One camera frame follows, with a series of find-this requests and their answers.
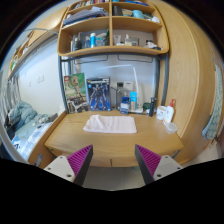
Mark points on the white bottle red cap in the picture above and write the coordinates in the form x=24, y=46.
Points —
x=169, y=112

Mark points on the light blue tall box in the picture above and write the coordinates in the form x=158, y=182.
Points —
x=133, y=101

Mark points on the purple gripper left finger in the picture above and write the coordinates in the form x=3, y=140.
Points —
x=73, y=167

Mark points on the bed with teal blanket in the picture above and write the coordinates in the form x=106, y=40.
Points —
x=25, y=127

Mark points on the checkered hanging towel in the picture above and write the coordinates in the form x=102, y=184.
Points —
x=211, y=128

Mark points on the wooden wall shelf unit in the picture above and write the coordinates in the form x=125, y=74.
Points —
x=112, y=26

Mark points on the blue robot model box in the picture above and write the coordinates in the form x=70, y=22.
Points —
x=99, y=94

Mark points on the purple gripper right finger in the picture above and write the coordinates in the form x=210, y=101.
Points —
x=153, y=166

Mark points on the clear glass bottle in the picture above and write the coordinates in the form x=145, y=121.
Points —
x=119, y=94

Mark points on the dark blue ink bottle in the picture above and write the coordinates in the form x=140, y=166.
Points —
x=124, y=105

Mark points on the light pink folded towel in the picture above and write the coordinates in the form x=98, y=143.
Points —
x=111, y=124

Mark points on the clear plastic container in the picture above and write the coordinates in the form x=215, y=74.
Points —
x=171, y=128

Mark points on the green Lego Groot box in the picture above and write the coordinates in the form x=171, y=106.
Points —
x=75, y=93

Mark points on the wooden desk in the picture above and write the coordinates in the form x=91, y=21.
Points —
x=112, y=150

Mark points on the black cylindrical bottle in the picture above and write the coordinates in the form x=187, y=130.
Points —
x=152, y=106

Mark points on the white mug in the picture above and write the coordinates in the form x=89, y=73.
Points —
x=160, y=113

